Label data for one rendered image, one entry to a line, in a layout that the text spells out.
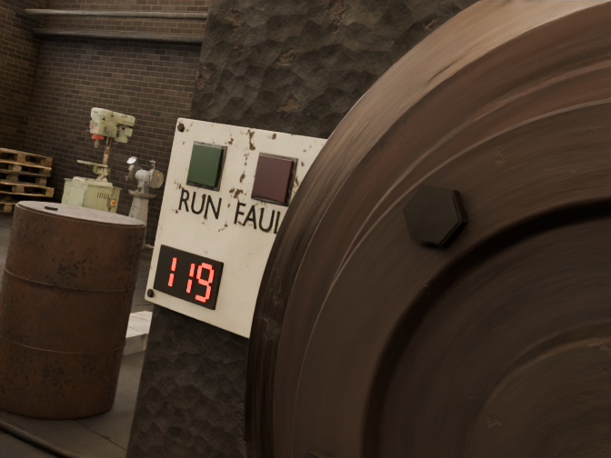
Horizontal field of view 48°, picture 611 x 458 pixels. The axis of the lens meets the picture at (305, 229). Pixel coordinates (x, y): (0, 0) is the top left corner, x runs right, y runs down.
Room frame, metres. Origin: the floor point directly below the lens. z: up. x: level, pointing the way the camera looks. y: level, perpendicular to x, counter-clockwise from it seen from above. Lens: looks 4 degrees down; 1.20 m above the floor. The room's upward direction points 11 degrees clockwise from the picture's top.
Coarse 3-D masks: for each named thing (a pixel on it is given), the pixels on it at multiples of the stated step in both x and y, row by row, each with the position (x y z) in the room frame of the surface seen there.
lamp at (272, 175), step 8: (264, 160) 0.59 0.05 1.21; (272, 160) 0.59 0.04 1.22; (280, 160) 0.58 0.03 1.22; (288, 160) 0.58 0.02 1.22; (256, 168) 0.60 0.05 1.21; (264, 168) 0.59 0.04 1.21; (272, 168) 0.59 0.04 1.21; (280, 168) 0.58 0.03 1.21; (288, 168) 0.58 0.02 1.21; (256, 176) 0.60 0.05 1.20; (264, 176) 0.59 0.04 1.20; (272, 176) 0.59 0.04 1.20; (280, 176) 0.58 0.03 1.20; (288, 176) 0.58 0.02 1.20; (256, 184) 0.59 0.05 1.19; (264, 184) 0.59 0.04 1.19; (272, 184) 0.59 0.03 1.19; (280, 184) 0.58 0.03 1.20; (288, 184) 0.58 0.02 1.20; (256, 192) 0.59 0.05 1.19; (264, 192) 0.59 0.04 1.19; (272, 192) 0.58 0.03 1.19; (280, 192) 0.58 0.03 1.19; (280, 200) 0.58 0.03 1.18
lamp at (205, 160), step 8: (200, 144) 0.64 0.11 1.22; (192, 152) 0.64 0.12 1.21; (200, 152) 0.64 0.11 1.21; (208, 152) 0.63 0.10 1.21; (216, 152) 0.62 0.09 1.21; (192, 160) 0.64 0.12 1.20; (200, 160) 0.63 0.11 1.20; (208, 160) 0.63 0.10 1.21; (216, 160) 0.62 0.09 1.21; (192, 168) 0.64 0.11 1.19; (200, 168) 0.63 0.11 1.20; (208, 168) 0.63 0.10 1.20; (216, 168) 0.62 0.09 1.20; (192, 176) 0.64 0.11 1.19; (200, 176) 0.63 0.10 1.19; (208, 176) 0.63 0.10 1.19; (216, 176) 0.62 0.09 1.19; (208, 184) 0.63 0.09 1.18
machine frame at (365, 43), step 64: (256, 0) 0.65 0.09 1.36; (320, 0) 0.61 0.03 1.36; (384, 0) 0.57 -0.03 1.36; (448, 0) 0.54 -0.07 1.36; (256, 64) 0.64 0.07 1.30; (320, 64) 0.60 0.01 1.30; (384, 64) 0.57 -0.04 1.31; (256, 128) 0.63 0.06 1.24; (320, 128) 0.59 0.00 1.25; (192, 320) 0.65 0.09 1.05; (192, 384) 0.64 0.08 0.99; (128, 448) 0.68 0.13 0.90; (192, 448) 0.64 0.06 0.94
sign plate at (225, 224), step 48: (192, 144) 0.65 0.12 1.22; (240, 144) 0.62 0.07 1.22; (288, 144) 0.59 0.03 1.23; (192, 192) 0.64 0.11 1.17; (240, 192) 0.61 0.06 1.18; (288, 192) 0.58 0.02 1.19; (192, 240) 0.64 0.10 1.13; (240, 240) 0.60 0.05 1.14; (192, 288) 0.63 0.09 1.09; (240, 288) 0.60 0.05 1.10
